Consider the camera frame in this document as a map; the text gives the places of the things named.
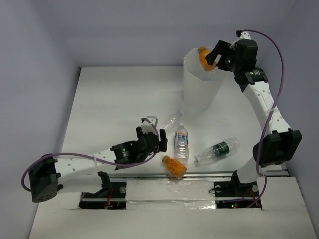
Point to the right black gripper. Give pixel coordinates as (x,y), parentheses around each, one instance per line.
(221,48)

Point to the clear bottle blue orange label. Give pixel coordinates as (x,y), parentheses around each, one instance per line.
(181,144)

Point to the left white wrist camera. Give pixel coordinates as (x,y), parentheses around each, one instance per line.
(149,124)

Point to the orange sea-buckthorn juice bottle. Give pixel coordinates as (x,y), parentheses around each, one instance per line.
(174,167)

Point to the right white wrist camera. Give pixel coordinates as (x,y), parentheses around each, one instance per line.
(240,35)

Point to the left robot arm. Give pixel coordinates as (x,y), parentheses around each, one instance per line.
(55,173)

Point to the clear bottle green label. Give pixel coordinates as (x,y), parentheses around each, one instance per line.
(218,152)

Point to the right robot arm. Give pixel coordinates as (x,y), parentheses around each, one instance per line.
(278,141)

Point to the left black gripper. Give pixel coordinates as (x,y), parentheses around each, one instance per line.
(154,140)

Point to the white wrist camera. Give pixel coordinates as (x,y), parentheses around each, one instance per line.
(149,124)
(240,35)

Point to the white octagonal plastic bin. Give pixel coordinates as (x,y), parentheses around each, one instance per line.
(200,86)

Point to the clear bottle without label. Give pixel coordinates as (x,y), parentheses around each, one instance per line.
(173,121)

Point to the aluminium front rail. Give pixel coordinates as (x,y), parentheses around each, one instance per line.
(172,175)

